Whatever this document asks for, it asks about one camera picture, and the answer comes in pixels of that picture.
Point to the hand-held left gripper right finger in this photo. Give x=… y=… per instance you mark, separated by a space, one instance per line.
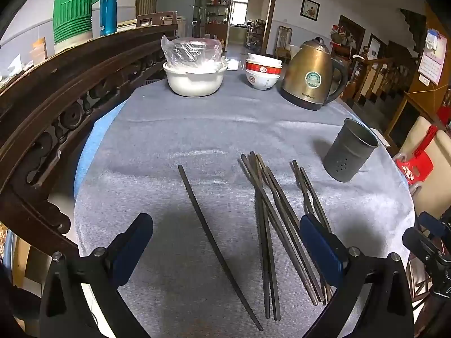
x=320 y=250

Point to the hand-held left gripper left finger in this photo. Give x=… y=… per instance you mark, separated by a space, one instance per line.
x=134 y=250

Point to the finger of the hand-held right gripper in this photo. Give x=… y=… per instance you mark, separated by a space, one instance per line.
x=421 y=243
x=431 y=223

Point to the bundle of dark chopsticks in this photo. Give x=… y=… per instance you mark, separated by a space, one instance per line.
x=271 y=218

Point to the grey perforated metal chopstick holder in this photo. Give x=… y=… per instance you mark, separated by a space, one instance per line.
x=348 y=151

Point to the cream chair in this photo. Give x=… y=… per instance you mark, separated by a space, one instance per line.
x=435 y=190

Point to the blue table cover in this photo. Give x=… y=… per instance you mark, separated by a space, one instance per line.
x=90 y=148

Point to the grey tablecloth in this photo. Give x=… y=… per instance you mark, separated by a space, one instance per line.
x=197 y=137

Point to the wooden stair railing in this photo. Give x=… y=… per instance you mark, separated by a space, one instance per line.
x=378 y=77

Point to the dark carved wooden bench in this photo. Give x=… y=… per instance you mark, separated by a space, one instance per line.
x=45 y=112

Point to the gold electric kettle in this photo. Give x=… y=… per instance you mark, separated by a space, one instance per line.
x=306 y=74

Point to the white bowl red emblem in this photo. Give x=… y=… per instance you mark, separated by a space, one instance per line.
x=262 y=81

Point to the white ceramic pot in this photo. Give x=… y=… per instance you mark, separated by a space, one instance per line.
x=195 y=82

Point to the white bowl red band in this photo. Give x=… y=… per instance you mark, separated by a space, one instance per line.
x=264 y=64

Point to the clear plastic bag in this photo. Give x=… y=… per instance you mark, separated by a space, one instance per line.
x=192 y=51

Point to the wooden chair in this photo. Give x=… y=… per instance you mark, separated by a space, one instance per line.
x=283 y=40

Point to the blue thermos bottle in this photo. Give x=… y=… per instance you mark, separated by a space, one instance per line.
x=109 y=7

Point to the green thermos jug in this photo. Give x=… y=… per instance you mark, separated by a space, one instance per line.
x=72 y=10

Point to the grey refrigerator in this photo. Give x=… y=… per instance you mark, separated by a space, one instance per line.
x=176 y=0

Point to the wall calendar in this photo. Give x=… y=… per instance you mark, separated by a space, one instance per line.
x=432 y=58

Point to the wooden door frame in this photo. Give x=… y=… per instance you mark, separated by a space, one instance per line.
x=269 y=17

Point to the framed wall picture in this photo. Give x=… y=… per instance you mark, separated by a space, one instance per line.
x=310 y=8

